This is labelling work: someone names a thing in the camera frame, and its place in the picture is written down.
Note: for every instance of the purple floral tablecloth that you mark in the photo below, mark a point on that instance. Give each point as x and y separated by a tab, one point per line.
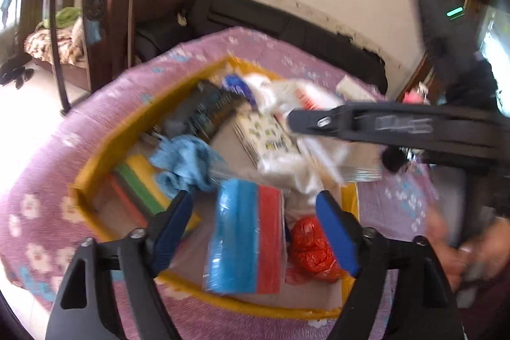
41	226

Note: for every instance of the pink water bottle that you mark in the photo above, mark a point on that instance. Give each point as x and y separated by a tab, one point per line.
418	95

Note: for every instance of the black sofa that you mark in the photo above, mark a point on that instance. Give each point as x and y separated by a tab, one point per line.
196	18

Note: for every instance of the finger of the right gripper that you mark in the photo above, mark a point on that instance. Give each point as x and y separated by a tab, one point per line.
378	124

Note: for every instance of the white plastic bag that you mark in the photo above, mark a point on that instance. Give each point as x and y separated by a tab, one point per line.
326	163

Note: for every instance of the red plastic bag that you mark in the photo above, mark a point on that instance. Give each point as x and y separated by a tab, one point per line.
310	253

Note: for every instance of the blue red sponge pack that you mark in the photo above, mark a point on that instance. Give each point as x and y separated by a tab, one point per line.
246	248

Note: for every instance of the light blue towel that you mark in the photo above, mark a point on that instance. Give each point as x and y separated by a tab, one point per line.
183	163

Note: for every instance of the white paper booklet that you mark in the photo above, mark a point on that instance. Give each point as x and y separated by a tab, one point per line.
350	90

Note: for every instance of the person's right hand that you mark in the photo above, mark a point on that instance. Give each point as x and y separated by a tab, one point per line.
491	249

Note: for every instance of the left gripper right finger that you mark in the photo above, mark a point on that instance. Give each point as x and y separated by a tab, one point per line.
423	306

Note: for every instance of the patterned tissue pack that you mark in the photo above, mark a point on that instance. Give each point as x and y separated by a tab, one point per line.
263	139

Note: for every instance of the yellow green sponge pack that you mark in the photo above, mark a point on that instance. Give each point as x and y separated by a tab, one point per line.
134	182

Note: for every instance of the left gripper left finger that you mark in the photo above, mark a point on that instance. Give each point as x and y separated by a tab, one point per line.
85	306

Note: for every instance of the dark wooden chair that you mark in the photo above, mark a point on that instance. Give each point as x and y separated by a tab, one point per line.
96	36

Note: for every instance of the yellow cardboard box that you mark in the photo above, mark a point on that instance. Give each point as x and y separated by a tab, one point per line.
113	148

